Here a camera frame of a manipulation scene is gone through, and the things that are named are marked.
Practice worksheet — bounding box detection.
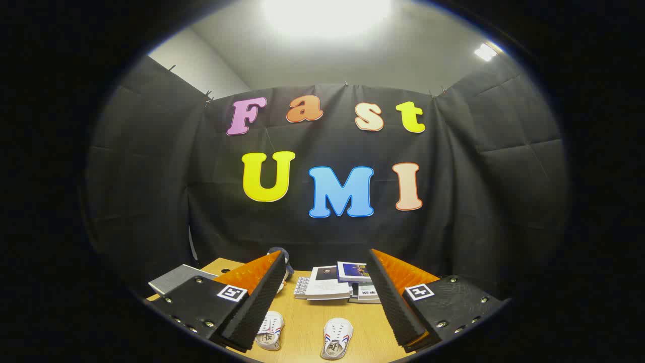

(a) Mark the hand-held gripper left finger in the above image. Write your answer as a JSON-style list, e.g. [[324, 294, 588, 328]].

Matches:
[[150, 251, 287, 352]]

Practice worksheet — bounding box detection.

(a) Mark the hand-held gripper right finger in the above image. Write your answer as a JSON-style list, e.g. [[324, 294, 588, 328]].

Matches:
[[366, 248, 507, 353]]

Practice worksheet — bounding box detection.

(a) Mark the white canvas shoe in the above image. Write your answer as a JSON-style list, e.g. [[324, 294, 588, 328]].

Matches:
[[321, 318, 353, 360], [255, 311, 285, 351]]

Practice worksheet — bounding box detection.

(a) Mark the grey fabric storage box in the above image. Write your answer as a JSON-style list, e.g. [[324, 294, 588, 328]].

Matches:
[[148, 264, 218, 296]]

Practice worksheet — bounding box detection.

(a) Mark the teal cover book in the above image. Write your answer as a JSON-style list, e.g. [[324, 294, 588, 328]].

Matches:
[[351, 282, 381, 304]]

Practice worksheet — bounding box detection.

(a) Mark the blue cover book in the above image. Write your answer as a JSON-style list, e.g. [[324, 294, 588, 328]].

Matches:
[[337, 261, 373, 284]]

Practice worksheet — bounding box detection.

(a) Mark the penguin plush toy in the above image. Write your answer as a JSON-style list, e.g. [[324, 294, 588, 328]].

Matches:
[[267, 247, 294, 275]]

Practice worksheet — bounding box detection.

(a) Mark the white portrait cover book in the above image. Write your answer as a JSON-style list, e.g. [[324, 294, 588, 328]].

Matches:
[[306, 266, 352, 301]]

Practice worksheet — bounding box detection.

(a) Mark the small ceiling light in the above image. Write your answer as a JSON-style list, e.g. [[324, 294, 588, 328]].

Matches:
[[474, 43, 499, 62]]

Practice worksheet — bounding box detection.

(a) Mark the large ceiling light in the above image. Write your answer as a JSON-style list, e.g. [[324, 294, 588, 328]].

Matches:
[[262, 0, 394, 38]]

